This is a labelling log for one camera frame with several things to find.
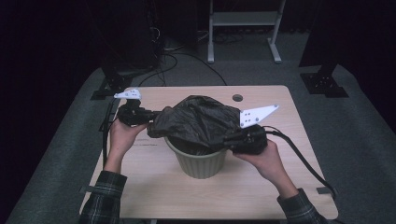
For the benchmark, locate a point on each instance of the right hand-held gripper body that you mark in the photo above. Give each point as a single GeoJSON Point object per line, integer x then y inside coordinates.
{"type": "Point", "coordinates": [252, 140]}

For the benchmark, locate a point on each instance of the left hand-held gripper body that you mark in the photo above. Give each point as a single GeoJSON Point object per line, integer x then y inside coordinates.
{"type": "Point", "coordinates": [134, 113]}

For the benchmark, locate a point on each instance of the black plastic trash bag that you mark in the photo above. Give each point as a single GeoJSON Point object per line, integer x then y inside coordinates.
{"type": "Point", "coordinates": [199, 121]}

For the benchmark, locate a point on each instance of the green plastic trash bin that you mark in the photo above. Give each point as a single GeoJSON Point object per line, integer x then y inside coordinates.
{"type": "Point", "coordinates": [199, 165]}

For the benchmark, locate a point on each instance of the person's right hand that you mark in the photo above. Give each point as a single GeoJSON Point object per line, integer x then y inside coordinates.
{"type": "Point", "coordinates": [267, 161]}

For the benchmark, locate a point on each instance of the person's left hand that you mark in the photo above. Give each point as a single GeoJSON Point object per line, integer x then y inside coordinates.
{"type": "Point", "coordinates": [123, 138]}

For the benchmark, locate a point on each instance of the black metal stand base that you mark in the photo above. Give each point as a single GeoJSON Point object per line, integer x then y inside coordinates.
{"type": "Point", "coordinates": [107, 88]}
{"type": "Point", "coordinates": [323, 84]}

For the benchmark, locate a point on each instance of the grey tape strip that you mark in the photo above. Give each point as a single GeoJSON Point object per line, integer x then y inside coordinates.
{"type": "Point", "coordinates": [85, 189]}
{"type": "Point", "coordinates": [324, 190]}

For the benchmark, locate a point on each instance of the white metal desk frame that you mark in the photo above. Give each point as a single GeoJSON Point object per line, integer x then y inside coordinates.
{"type": "Point", "coordinates": [244, 18]}

